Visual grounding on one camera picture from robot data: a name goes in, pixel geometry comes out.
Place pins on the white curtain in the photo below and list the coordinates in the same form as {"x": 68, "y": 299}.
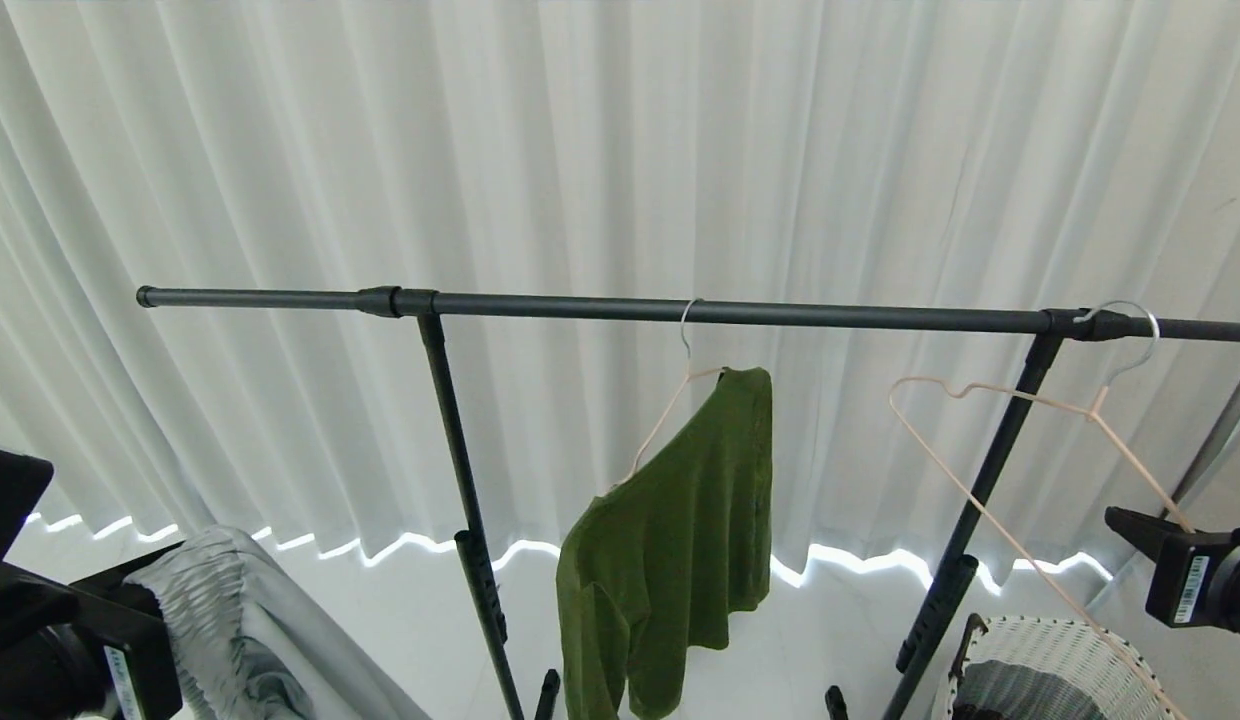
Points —
{"x": 620, "y": 130}

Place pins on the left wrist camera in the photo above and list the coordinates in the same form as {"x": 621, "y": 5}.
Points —
{"x": 10, "y": 500}

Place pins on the pale grey shorts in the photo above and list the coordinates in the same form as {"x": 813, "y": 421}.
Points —
{"x": 250, "y": 640}

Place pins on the black clothes rack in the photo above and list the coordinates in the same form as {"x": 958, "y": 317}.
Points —
{"x": 580, "y": 306}

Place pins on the pink clothes hanger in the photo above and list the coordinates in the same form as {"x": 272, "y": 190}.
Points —
{"x": 1097, "y": 402}
{"x": 670, "y": 410}

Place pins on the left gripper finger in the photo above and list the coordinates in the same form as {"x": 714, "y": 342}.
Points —
{"x": 125, "y": 575}

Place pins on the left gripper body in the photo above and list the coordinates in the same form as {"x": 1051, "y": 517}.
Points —
{"x": 70, "y": 650}

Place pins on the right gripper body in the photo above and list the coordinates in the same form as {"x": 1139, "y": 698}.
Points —
{"x": 1215, "y": 580}

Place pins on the white laundry basket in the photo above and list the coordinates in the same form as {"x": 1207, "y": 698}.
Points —
{"x": 1070, "y": 650}

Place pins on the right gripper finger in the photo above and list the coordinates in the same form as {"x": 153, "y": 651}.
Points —
{"x": 1140, "y": 530}

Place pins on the green long-sleeved shirt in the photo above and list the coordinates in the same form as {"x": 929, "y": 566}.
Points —
{"x": 670, "y": 560}

